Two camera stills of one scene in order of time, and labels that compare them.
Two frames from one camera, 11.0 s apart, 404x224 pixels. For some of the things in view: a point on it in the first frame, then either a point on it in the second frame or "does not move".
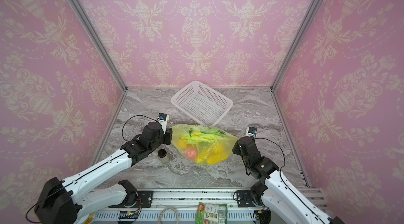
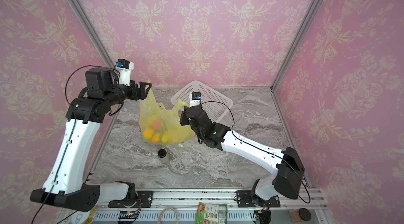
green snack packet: [211, 213] does not move
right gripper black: [238, 147] → [189, 116]
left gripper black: [168, 134] → [143, 92]
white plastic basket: [202, 103] does not move
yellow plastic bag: [204, 144] → [160, 125]
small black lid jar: [163, 156] does not move
